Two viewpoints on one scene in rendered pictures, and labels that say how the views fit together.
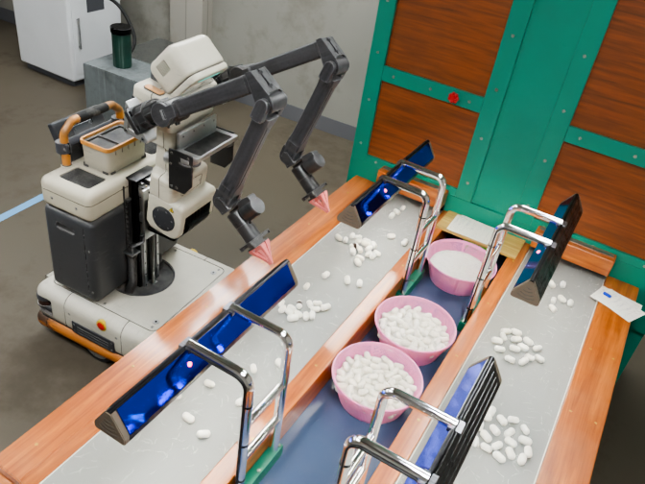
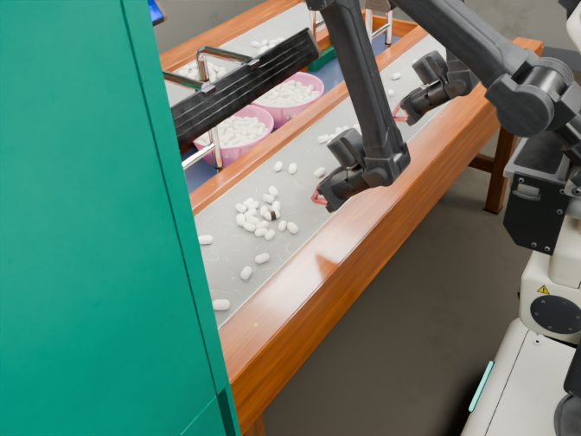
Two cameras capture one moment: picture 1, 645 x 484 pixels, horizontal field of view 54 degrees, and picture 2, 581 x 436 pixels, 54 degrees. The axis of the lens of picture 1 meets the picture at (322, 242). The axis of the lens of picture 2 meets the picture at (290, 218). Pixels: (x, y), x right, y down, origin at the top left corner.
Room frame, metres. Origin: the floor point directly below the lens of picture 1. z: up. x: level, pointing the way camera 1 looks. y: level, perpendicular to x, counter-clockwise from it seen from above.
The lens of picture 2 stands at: (3.01, 0.19, 1.65)
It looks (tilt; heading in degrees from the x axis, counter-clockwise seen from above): 39 degrees down; 194
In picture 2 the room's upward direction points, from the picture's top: 4 degrees counter-clockwise
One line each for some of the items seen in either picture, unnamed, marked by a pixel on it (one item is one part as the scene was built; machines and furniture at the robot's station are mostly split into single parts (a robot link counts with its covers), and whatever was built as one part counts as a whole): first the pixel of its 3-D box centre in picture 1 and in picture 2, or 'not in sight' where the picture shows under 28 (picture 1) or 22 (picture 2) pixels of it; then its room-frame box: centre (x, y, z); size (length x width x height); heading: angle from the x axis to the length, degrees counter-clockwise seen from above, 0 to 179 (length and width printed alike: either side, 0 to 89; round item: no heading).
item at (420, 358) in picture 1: (412, 332); (232, 137); (1.54, -0.34, 0.72); 0.27 x 0.27 x 0.10
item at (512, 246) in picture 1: (480, 233); not in sight; (2.14, -0.62, 0.77); 0.33 x 0.15 x 0.01; 65
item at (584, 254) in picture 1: (572, 250); not in sight; (2.04, -0.95, 0.83); 0.30 x 0.06 x 0.07; 65
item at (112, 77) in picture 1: (142, 54); not in sight; (4.46, 1.53, 0.39); 0.82 x 0.65 x 0.79; 158
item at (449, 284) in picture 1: (458, 269); not in sight; (1.94, -0.52, 0.72); 0.27 x 0.27 x 0.10
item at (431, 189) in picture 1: (411, 186); not in sight; (2.33, -0.33, 0.83); 0.30 x 0.06 x 0.07; 65
